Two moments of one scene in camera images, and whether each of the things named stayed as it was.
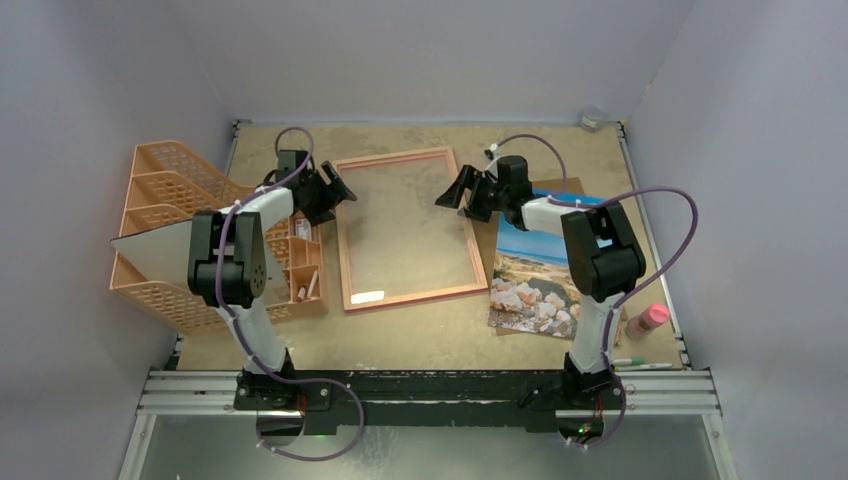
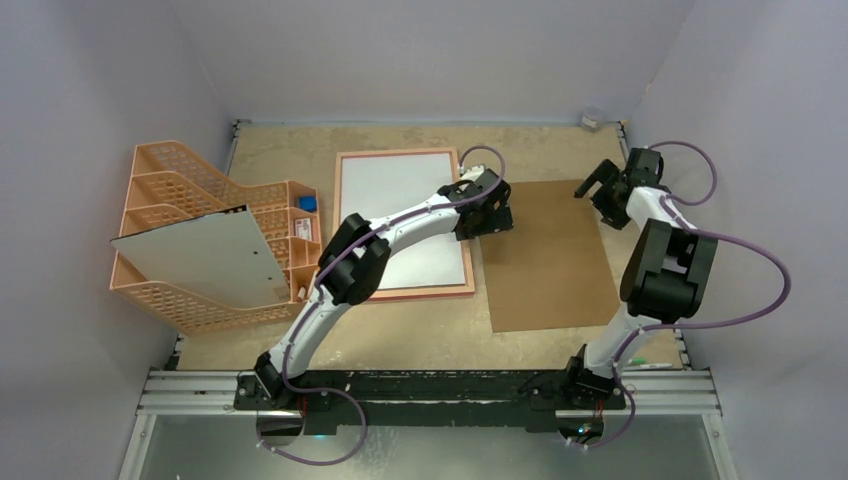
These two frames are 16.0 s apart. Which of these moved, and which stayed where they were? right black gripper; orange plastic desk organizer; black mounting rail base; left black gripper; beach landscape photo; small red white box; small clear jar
Moved: right black gripper; beach landscape photo; left black gripper
Stayed: small clear jar; orange plastic desk organizer; black mounting rail base; small red white box
